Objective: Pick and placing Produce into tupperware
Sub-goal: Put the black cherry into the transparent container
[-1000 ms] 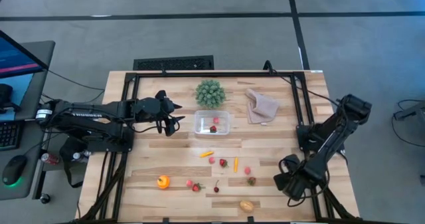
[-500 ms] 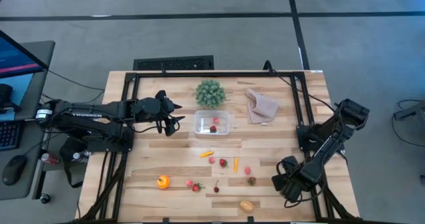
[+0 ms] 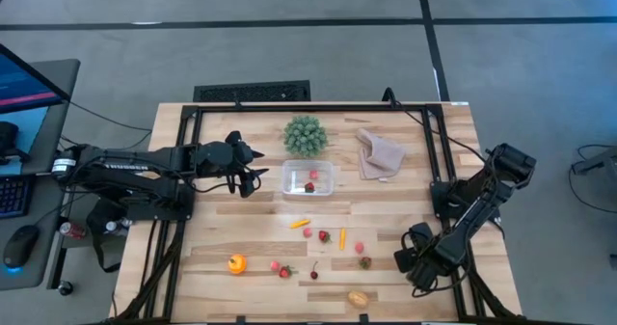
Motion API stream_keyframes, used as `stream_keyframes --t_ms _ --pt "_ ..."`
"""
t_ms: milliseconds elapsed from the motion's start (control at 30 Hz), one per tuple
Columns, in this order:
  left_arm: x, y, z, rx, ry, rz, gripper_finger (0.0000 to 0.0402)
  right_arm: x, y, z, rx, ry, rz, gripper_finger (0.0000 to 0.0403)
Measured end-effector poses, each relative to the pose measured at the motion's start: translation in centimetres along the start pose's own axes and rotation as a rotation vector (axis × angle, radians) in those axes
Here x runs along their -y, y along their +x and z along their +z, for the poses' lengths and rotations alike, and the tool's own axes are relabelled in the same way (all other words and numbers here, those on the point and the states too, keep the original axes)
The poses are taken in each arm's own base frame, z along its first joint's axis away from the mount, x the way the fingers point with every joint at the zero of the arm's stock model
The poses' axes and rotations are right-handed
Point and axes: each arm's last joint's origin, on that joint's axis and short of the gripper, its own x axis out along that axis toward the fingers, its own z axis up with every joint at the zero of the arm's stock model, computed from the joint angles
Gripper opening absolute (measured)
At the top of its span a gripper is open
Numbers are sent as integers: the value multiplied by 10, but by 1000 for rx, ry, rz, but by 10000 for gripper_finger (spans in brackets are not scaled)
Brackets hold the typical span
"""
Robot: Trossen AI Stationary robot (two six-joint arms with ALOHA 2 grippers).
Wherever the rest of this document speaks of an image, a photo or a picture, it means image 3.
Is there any grey floor power box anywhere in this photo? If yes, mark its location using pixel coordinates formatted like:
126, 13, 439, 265
571, 147, 617, 176

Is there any black aluminium table frame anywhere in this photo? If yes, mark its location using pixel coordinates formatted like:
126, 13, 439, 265
113, 101, 524, 325

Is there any grey side desk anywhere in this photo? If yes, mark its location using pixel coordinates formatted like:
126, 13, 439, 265
0, 58, 81, 291

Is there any black floor vent grille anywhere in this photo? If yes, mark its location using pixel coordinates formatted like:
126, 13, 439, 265
193, 79, 312, 103

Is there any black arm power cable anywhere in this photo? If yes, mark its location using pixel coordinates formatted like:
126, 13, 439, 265
381, 87, 488, 162

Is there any black keyboard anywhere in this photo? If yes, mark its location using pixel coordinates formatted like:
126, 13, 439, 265
0, 176, 31, 220

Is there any beige folded cloth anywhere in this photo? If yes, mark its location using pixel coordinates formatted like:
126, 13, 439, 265
355, 127, 408, 181

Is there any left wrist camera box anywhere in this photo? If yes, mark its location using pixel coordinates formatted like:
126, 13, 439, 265
238, 175, 262, 200

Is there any black computer mouse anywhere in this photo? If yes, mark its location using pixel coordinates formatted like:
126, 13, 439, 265
2, 224, 41, 270

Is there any clear plastic tupperware container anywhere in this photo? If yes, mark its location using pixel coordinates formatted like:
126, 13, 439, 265
282, 158, 337, 198

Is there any black rounded desk object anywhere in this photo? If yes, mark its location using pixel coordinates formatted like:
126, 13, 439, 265
0, 121, 23, 166

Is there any black floor cable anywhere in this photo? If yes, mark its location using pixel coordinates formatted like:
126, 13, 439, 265
567, 144, 617, 215

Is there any red soda can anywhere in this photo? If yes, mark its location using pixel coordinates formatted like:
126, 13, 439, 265
58, 221, 89, 240

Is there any thin black cable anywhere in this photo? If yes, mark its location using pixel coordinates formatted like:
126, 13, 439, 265
67, 99, 153, 133
122, 130, 153, 150

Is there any orange toy fruit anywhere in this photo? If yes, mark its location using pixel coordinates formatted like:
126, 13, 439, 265
227, 254, 249, 276

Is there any clear plastic bottle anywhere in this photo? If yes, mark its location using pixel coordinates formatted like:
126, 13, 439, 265
104, 220, 132, 235

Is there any computer monitor blue screen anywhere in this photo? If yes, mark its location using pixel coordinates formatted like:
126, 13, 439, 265
0, 42, 71, 116

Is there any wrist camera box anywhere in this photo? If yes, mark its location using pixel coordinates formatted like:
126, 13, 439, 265
393, 246, 419, 274
238, 175, 262, 200

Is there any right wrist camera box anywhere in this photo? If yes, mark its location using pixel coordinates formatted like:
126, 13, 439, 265
393, 246, 419, 274

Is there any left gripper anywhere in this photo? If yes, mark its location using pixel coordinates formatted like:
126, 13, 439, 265
224, 130, 270, 181

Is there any green artificial ball plant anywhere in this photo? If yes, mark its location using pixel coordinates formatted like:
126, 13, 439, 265
282, 115, 330, 158

